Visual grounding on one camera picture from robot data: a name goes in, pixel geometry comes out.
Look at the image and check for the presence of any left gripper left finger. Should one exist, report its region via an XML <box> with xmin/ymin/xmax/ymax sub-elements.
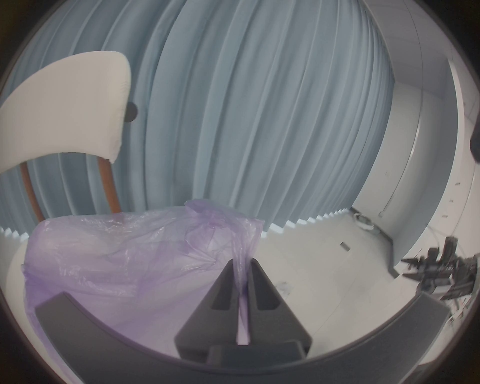
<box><xmin>174</xmin><ymin>258</ymin><xmax>241</xmax><ymax>363</ymax></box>

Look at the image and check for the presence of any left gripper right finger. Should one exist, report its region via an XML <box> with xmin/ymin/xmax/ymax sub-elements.
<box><xmin>247</xmin><ymin>258</ymin><xmax>313</xmax><ymax>354</ymax></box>

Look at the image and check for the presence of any blue-green curtain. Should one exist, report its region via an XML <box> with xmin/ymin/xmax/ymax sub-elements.
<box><xmin>0</xmin><ymin>0</ymin><xmax>397</xmax><ymax>241</ymax></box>

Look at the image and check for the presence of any white wardrobe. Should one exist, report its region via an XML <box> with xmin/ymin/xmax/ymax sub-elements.
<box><xmin>352</xmin><ymin>56</ymin><xmax>480</xmax><ymax>278</ymax></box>

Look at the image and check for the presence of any white chair with wooden legs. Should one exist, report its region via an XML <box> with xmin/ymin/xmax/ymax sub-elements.
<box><xmin>0</xmin><ymin>50</ymin><xmax>132</xmax><ymax>338</ymax></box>

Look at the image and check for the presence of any purple plastic bag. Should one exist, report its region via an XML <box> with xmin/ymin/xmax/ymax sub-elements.
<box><xmin>20</xmin><ymin>199</ymin><xmax>265</xmax><ymax>346</ymax></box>

